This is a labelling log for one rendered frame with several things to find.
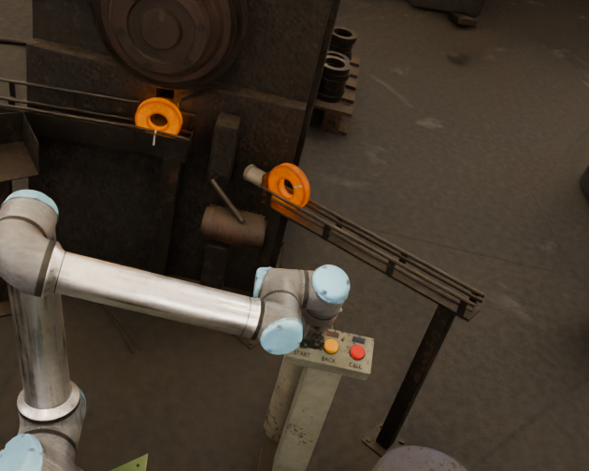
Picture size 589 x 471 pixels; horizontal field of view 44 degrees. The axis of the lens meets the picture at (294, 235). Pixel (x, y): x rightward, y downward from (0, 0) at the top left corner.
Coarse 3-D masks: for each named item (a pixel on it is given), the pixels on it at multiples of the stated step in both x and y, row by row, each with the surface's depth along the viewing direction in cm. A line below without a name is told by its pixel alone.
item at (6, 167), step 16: (16, 112) 238; (0, 128) 238; (16, 128) 241; (0, 144) 242; (16, 144) 243; (32, 144) 233; (0, 160) 236; (16, 160) 237; (32, 160) 237; (0, 176) 230; (16, 176) 231; (32, 176) 232; (0, 192) 238; (0, 288) 263; (0, 304) 267
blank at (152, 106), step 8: (144, 104) 244; (152, 104) 243; (160, 104) 243; (168, 104) 244; (136, 112) 246; (144, 112) 245; (152, 112) 245; (160, 112) 245; (168, 112) 245; (176, 112) 245; (136, 120) 247; (144, 120) 247; (168, 120) 247; (176, 120) 247; (152, 128) 250; (160, 128) 251; (168, 128) 249; (176, 128) 249; (168, 136) 251
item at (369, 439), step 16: (272, 224) 247; (272, 240) 250; (272, 256) 255; (432, 320) 217; (448, 320) 213; (240, 336) 279; (432, 336) 220; (416, 352) 226; (432, 352) 222; (416, 368) 229; (416, 384) 231; (400, 400) 239; (400, 416) 241; (384, 432) 249; (384, 448) 252
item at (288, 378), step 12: (288, 372) 226; (300, 372) 224; (276, 384) 236; (288, 384) 229; (276, 396) 236; (288, 396) 232; (276, 408) 238; (288, 408) 235; (276, 420) 240; (276, 432) 243
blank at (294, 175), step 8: (280, 168) 236; (288, 168) 234; (296, 168) 235; (272, 176) 240; (280, 176) 238; (288, 176) 236; (296, 176) 233; (304, 176) 234; (272, 184) 242; (280, 184) 241; (296, 184) 234; (304, 184) 233; (280, 192) 241; (296, 192) 236; (304, 192) 234; (280, 200) 242; (296, 200) 237; (304, 200) 235
